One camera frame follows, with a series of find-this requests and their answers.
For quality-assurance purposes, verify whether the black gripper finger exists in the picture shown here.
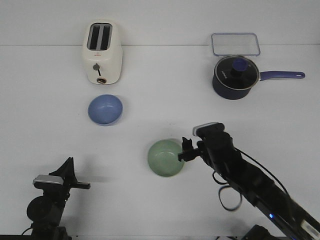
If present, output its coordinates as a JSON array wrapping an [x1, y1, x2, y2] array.
[[48, 157, 77, 184], [182, 137, 193, 153]]

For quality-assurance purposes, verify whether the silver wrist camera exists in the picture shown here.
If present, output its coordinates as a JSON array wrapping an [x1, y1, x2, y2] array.
[[192, 122, 225, 138], [32, 174, 64, 190]]

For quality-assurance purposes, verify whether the dark blue saucepan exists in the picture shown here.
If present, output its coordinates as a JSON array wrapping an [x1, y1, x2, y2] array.
[[212, 71, 306, 100]]

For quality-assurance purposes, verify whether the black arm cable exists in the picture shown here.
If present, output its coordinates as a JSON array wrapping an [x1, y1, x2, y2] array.
[[212, 147, 291, 212]]

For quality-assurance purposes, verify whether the clear plastic container lid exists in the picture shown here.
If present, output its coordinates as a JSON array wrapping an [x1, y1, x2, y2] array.
[[211, 32, 261, 57]]

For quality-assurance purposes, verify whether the green plastic bowl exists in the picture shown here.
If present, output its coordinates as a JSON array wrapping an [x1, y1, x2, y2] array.
[[147, 139, 184, 177]]

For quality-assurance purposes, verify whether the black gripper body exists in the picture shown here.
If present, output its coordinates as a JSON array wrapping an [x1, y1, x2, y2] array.
[[41, 182, 91, 213], [178, 137, 235, 175]]

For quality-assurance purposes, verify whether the blue plastic bowl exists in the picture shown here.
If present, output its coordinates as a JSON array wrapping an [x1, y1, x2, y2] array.
[[87, 94, 123, 126]]

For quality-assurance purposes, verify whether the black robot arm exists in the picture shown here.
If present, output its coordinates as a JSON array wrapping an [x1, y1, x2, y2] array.
[[178, 132, 320, 240], [27, 180, 91, 240]]

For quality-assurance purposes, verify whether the white two-slot toaster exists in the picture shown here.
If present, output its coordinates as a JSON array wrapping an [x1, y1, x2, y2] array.
[[82, 20, 123, 85]]

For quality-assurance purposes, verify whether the glass pot lid blue knob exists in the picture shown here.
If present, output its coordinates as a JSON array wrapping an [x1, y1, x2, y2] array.
[[214, 55, 260, 78]]

